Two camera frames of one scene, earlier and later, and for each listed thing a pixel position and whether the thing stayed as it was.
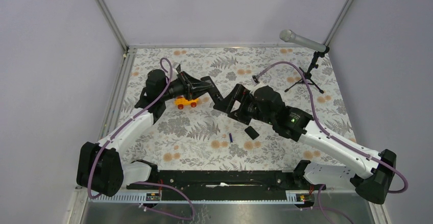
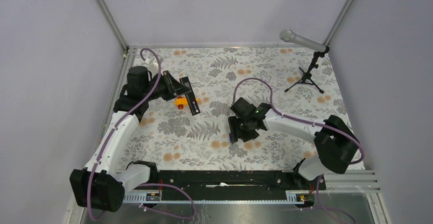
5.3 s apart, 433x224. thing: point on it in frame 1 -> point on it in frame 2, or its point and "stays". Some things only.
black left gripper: [192, 86] -> [173, 88]
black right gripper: [237, 94] -> [245, 137]
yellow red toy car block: [180, 101] stays
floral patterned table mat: [191, 133] stays
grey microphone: [288, 36] stays
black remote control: [219, 102] -> [192, 102]
